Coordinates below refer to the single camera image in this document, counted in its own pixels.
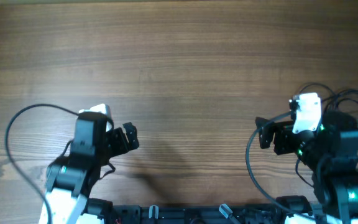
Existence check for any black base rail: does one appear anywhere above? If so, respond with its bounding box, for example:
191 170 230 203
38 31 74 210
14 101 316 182
78 198 327 224

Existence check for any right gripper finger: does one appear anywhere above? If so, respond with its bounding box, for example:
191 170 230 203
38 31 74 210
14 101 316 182
255 117 271 131
259 122 277 149

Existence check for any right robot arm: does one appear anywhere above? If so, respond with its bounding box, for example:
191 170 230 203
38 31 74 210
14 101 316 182
255 110 358 223

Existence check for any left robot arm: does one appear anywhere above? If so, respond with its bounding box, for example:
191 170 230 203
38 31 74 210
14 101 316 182
39 111 139 223

